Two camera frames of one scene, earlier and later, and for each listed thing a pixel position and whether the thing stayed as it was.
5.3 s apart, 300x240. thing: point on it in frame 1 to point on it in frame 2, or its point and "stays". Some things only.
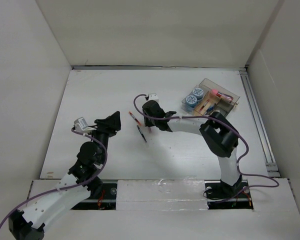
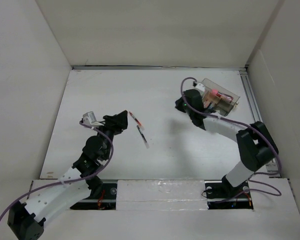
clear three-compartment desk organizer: [208, 98] stays
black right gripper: [148, 122] to [179, 103]
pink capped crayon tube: [224, 96] stays
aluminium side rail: [272, 167] stays
